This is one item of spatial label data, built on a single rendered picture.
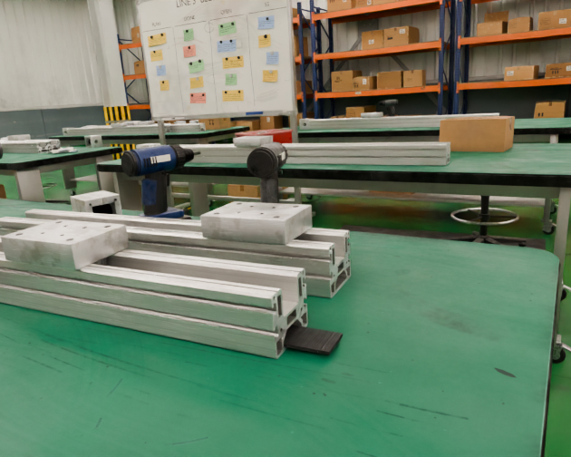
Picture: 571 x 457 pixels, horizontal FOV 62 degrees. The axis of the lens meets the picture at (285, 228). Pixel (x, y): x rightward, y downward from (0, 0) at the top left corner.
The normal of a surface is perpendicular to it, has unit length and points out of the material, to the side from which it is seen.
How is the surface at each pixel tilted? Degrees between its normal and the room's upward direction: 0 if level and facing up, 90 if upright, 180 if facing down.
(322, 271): 90
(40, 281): 90
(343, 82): 91
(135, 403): 0
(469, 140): 91
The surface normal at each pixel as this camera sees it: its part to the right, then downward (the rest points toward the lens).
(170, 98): -0.51, 0.26
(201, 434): -0.06, -0.96
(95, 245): 0.90, 0.07
